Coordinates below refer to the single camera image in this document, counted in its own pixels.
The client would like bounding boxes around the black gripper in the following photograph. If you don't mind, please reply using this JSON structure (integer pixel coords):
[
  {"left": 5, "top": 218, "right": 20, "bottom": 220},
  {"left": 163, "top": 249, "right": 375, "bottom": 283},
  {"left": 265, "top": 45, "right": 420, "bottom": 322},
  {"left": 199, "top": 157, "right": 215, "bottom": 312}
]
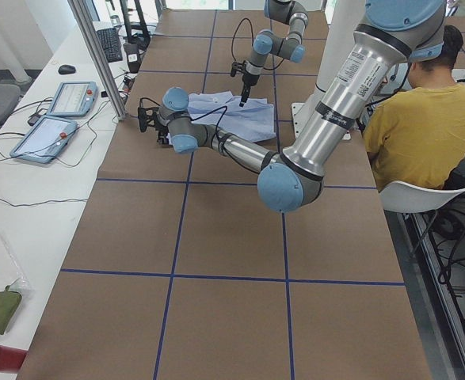
[
  {"left": 154, "top": 120, "right": 171, "bottom": 145},
  {"left": 239, "top": 71, "right": 259, "bottom": 107}
]

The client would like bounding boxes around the blue striped button shirt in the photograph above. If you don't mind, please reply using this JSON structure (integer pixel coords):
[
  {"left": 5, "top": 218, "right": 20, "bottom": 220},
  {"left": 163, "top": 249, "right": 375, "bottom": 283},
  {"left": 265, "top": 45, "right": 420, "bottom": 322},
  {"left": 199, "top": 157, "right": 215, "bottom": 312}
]
[{"left": 188, "top": 91, "right": 276, "bottom": 143}]

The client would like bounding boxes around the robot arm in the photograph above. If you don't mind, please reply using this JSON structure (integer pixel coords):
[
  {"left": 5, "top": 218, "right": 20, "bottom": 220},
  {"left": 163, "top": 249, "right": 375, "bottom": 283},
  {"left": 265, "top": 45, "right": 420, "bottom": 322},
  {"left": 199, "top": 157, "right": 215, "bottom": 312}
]
[
  {"left": 231, "top": 0, "right": 308, "bottom": 107},
  {"left": 154, "top": 1, "right": 446, "bottom": 212}
]

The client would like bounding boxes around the upper blue teach pendant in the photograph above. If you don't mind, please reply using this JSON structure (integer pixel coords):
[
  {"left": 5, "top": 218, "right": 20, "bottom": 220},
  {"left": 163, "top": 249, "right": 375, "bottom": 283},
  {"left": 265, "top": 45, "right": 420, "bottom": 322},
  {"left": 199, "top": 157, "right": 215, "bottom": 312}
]
[{"left": 47, "top": 82, "right": 97, "bottom": 117}]

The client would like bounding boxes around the blue teach pendant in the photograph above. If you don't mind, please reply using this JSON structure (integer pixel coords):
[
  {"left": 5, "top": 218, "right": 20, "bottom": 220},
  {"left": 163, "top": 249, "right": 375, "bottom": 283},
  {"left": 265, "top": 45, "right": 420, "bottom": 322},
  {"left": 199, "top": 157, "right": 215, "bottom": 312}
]
[
  {"left": 10, "top": 116, "right": 78, "bottom": 164},
  {"left": 47, "top": 82, "right": 97, "bottom": 117}
]

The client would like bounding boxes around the black keyboard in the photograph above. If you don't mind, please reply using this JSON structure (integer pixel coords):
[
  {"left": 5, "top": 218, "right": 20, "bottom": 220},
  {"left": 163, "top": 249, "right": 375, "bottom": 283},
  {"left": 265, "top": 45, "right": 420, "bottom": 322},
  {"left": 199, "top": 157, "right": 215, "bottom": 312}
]
[{"left": 96, "top": 28, "right": 123, "bottom": 63}]

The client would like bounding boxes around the black computer mouse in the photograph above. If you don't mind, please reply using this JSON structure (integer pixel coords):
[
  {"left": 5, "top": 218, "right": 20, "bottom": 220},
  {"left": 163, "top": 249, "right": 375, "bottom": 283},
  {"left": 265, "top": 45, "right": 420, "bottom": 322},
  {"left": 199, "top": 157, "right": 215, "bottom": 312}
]
[{"left": 58, "top": 64, "right": 76, "bottom": 75}]

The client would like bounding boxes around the lower blue teach pendant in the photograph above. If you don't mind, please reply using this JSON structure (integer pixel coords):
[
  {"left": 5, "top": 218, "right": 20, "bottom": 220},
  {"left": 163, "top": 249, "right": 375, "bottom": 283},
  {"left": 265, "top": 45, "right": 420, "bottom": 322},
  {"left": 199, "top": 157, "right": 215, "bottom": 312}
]
[{"left": 10, "top": 116, "right": 78, "bottom": 164}]

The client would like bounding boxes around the person in yellow shirt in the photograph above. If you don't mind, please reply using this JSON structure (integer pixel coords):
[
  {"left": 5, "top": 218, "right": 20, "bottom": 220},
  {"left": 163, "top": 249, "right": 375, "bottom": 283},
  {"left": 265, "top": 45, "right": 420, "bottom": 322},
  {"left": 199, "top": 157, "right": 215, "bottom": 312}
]
[{"left": 363, "top": 25, "right": 465, "bottom": 190}]

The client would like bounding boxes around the white plastic chair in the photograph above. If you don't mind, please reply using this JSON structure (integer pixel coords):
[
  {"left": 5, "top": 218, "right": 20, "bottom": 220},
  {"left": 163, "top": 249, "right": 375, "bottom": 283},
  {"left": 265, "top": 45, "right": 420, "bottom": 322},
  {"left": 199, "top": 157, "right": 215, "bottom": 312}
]
[{"left": 378, "top": 180, "right": 465, "bottom": 258}]

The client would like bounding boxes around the clear plastic bag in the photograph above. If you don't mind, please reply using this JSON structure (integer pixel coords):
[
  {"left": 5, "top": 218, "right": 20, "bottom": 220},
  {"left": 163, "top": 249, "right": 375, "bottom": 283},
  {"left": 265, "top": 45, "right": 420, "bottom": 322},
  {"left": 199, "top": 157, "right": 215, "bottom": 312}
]
[{"left": 0, "top": 233, "right": 33, "bottom": 337}]

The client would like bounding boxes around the red cylinder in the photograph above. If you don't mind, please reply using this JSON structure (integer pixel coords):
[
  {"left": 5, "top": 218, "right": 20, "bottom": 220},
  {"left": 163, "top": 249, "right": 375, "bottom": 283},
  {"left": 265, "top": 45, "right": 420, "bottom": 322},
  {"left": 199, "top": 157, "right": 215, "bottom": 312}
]
[{"left": 0, "top": 345, "right": 28, "bottom": 374}]

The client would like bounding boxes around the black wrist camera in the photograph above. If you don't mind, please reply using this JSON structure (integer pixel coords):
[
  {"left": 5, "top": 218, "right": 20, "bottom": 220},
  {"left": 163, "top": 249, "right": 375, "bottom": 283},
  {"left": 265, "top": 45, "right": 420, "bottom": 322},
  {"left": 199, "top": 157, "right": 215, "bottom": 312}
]
[
  {"left": 137, "top": 106, "right": 158, "bottom": 133},
  {"left": 230, "top": 60, "right": 246, "bottom": 78}
]

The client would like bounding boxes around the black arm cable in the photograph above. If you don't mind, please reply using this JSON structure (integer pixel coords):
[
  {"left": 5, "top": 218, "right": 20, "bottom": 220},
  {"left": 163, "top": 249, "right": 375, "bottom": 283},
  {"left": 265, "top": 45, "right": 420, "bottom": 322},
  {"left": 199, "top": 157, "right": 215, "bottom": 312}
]
[
  {"left": 231, "top": 17, "right": 257, "bottom": 64},
  {"left": 188, "top": 105, "right": 231, "bottom": 147}
]

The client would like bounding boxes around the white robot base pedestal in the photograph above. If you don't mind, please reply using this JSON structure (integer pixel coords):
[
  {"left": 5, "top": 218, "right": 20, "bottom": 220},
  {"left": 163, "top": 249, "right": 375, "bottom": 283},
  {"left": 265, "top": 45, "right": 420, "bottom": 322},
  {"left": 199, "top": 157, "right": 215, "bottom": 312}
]
[{"left": 292, "top": 0, "right": 365, "bottom": 137}]

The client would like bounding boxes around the aluminium frame post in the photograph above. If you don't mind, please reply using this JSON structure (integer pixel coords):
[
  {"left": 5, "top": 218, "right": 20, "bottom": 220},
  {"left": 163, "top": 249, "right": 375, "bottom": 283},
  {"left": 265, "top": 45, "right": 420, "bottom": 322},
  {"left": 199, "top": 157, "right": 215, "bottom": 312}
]
[{"left": 67, "top": 0, "right": 127, "bottom": 121}]

